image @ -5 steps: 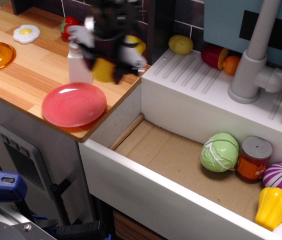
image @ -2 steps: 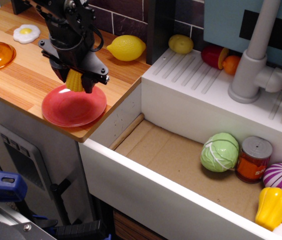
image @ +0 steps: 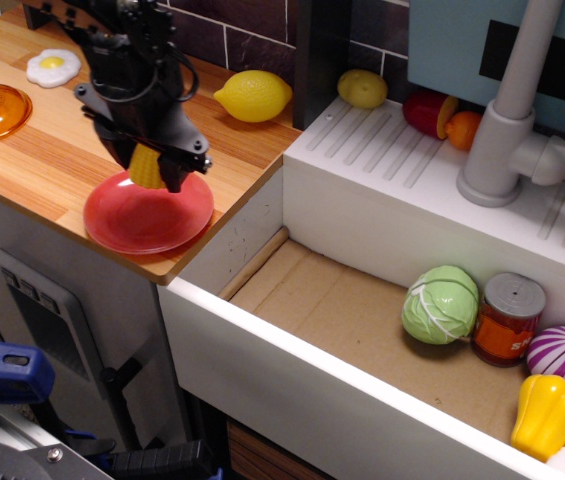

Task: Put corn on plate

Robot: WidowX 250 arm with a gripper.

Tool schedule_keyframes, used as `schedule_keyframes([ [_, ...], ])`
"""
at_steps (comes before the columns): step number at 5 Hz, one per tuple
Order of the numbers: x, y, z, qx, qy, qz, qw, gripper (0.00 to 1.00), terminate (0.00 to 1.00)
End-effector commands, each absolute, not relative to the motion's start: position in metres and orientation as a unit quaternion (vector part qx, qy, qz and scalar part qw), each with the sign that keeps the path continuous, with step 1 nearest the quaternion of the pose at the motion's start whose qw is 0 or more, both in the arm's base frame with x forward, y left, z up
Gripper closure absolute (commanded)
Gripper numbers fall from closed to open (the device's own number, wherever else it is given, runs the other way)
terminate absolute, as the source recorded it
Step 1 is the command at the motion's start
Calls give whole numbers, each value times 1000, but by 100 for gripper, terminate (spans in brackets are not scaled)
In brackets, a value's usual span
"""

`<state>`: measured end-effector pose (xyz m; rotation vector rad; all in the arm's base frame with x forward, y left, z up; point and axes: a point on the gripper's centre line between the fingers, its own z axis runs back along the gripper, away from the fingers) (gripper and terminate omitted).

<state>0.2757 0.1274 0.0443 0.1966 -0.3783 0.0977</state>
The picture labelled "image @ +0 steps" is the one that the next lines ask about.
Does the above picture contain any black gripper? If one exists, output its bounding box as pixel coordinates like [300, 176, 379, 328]
[72, 29, 212, 193]

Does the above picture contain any yellow toy corn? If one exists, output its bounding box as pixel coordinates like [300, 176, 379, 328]
[127, 144, 166, 189]

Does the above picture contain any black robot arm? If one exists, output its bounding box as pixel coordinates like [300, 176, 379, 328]
[25, 1, 212, 193]

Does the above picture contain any pink plastic plate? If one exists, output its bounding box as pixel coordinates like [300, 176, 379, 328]
[83, 171, 214, 255]

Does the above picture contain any yellow toy lemon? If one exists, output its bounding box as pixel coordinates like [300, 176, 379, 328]
[213, 70, 293, 123]

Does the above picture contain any toy fried egg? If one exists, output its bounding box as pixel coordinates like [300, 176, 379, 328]
[26, 49, 82, 88]

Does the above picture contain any grey oven door panel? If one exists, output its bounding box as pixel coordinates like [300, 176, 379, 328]
[0, 249, 106, 399]

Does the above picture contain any yellow toy potato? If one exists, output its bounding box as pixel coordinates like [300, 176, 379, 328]
[337, 69, 388, 109]

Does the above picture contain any blue clamp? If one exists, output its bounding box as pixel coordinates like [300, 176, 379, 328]
[0, 342, 55, 404]

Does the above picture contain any white toy sink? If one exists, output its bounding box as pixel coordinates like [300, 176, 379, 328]
[158, 100, 565, 479]

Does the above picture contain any red toy apple half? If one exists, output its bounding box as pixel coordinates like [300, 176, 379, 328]
[402, 90, 459, 140]

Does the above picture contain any black clamp base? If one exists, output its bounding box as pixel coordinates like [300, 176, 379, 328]
[107, 440, 224, 480]

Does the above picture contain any orange toy fruit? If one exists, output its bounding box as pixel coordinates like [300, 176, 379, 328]
[444, 111, 482, 151]

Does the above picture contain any green toy cabbage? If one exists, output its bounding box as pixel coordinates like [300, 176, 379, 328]
[401, 265, 479, 345]

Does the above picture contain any grey toy faucet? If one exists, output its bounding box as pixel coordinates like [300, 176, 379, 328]
[456, 1, 565, 207]

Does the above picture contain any orange soup can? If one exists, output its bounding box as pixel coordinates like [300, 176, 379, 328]
[471, 272, 546, 367]

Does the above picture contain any yellow toy bell pepper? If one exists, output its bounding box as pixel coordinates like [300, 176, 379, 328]
[510, 374, 565, 462]

